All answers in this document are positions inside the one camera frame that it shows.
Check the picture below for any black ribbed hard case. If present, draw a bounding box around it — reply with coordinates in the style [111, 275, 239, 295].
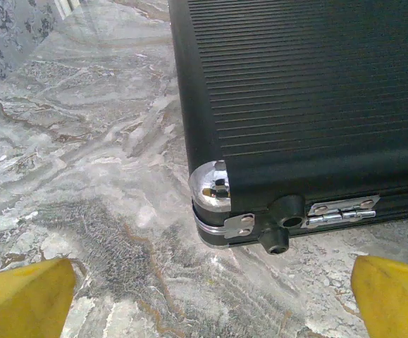
[167, 0, 408, 250]

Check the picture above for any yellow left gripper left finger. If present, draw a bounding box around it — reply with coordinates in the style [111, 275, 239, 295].
[0, 258, 77, 338]

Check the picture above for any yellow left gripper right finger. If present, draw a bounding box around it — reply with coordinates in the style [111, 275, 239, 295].
[350, 255, 408, 338]

